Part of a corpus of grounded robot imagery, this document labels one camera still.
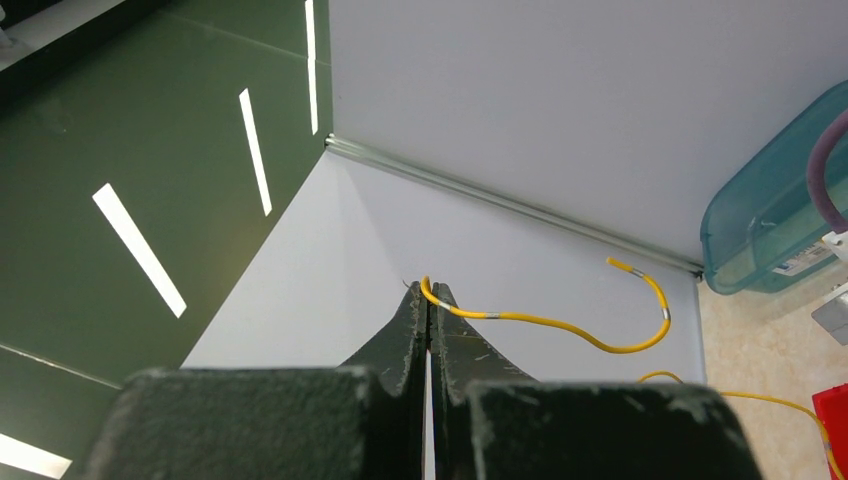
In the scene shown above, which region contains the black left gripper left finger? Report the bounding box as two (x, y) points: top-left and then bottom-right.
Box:
(82, 283), (428, 479)

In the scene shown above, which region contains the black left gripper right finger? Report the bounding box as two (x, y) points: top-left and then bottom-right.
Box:
(429, 284), (761, 479)

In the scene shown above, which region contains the yellow cable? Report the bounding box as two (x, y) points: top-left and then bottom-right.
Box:
(419, 256), (835, 480)

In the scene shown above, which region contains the teal transparent plastic basin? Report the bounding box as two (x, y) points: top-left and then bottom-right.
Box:
(700, 82), (847, 295)

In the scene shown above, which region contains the red plastic bin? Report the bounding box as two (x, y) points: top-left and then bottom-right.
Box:
(812, 384), (847, 479)

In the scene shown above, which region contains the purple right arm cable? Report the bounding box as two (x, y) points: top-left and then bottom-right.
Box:
(805, 109), (848, 234)

